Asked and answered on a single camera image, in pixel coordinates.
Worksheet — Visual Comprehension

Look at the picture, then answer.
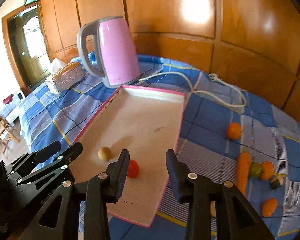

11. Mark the orange oval tomato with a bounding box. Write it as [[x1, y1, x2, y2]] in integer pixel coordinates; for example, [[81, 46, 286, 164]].
[[261, 198, 277, 217]]

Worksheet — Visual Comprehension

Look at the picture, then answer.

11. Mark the orange tangerine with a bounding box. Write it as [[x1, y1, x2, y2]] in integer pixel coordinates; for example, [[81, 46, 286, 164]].
[[226, 122, 242, 140], [259, 161, 274, 180]]

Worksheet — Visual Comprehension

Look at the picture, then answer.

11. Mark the pink white shallow tray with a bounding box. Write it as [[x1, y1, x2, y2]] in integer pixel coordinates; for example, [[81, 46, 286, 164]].
[[69, 86, 185, 227]]

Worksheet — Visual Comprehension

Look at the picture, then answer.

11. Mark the silver ornate tissue box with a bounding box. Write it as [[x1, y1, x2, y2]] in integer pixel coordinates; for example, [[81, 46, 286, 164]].
[[45, 58, 85, 95]]

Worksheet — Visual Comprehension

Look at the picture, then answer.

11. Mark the dark cylinder with pale top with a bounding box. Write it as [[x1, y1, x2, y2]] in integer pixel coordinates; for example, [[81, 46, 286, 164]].
[[210, 201, 216, 218]]

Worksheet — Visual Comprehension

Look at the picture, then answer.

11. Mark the white and dark block piece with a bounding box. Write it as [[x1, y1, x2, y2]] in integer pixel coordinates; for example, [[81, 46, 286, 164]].
[[269, 175, 285, 191]]

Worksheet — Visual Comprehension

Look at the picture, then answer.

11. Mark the wooden chair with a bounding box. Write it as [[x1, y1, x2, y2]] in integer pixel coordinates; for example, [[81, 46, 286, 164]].
[[0, 115, 20, 158]]

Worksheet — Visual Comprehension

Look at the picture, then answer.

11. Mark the green tomato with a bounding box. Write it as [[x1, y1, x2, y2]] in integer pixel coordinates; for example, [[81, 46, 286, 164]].
[[249, 162, 262, 178]]

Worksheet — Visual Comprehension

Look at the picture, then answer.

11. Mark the red tomato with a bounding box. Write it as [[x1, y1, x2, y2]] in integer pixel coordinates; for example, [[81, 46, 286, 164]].
[[127, 159, 140, 179]]

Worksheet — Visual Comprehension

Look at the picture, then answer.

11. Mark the orange carrot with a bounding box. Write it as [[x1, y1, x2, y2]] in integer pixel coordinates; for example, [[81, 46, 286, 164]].
[[235, 152, 251, 196]]

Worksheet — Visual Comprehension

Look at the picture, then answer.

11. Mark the pink electric kettle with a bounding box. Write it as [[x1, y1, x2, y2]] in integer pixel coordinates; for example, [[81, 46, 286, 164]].
[[77, 16, 141, 88]]

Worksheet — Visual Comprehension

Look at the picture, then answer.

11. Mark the small yellow-brown potato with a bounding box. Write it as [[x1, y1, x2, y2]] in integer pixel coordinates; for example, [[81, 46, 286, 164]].
[[98, 146, 112, 162]]

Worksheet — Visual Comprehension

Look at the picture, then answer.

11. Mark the white power cable with plug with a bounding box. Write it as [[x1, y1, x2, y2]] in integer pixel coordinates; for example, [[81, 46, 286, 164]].
[[137, 71, 248, 108]]

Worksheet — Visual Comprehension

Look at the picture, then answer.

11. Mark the wooden door with glass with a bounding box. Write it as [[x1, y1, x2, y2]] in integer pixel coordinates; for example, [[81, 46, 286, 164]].
[[1, 3, 51, 96]]

